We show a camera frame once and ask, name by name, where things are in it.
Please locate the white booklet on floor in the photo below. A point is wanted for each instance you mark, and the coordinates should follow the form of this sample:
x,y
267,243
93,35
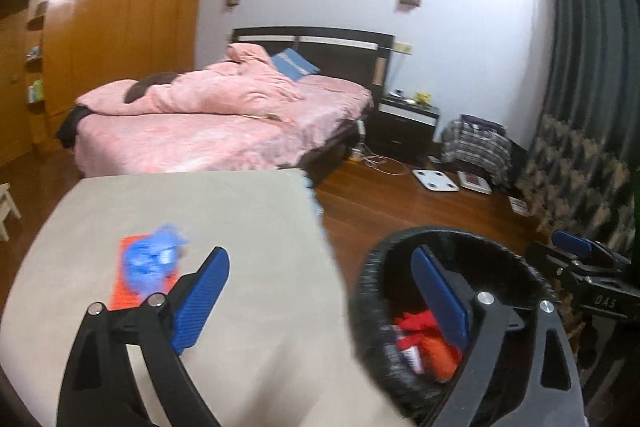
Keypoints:
x,y
519,206

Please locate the black clothes on bed end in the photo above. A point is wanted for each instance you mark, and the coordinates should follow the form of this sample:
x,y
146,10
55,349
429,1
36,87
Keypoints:
x,y
68,130

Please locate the orange knitted mat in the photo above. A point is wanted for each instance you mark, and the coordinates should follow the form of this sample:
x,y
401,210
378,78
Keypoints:
x,y
121,298

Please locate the red fleece cloth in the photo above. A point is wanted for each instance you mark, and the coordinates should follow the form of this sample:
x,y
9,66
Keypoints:
x,y
423,322

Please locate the yellow plush toy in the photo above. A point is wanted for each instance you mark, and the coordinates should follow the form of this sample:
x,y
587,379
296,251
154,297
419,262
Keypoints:
x,y
423,98

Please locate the dark wooden headboard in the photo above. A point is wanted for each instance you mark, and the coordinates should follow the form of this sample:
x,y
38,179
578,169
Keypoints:
x,y
359,56

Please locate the black white nightstand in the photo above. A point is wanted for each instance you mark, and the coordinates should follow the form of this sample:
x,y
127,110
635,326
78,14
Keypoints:
x,y
402,130

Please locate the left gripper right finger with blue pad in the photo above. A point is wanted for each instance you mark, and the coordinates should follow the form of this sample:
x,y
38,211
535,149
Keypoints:
x,y
476,323

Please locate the plaid bag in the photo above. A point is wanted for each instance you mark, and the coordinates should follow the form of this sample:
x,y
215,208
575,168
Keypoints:
x,y
479,143

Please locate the beige table cloth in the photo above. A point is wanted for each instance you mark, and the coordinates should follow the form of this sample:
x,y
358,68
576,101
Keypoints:
x,y
275,350

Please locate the white bathroom scale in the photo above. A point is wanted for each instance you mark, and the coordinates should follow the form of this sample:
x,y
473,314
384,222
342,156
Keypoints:
x,y
435,180

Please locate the small white stool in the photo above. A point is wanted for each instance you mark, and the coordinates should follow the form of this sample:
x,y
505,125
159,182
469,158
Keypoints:
x,y
8,208

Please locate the dark patterned curtain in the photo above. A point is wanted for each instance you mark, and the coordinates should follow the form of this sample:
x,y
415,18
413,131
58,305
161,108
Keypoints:
x,y
584,160

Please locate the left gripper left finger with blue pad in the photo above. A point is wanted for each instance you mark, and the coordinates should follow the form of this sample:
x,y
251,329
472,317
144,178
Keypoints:
x,y
99,388

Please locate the bed with pink sheet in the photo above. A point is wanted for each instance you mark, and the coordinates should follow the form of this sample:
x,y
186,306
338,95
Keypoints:
x,y
110,145

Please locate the blue pillow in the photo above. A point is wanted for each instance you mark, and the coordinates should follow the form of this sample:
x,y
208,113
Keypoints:
x,y
291,64

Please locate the wooden wardrobe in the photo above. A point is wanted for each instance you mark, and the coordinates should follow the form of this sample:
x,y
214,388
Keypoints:
x,y
52,51

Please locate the white blue cotton pad box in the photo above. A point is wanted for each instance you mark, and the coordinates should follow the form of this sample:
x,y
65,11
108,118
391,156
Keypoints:
x,y
409,347

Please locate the pink duvet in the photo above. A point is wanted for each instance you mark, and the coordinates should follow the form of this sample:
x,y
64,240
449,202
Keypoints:
x,y
244,83

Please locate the red white scale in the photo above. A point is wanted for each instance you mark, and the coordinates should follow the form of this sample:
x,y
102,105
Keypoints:
x,y
474,183

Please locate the orange foam net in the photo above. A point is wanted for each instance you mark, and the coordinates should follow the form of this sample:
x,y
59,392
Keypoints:
x,y
439,359

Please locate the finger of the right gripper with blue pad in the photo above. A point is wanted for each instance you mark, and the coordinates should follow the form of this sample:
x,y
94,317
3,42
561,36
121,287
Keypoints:
x,y
551,260
592,253

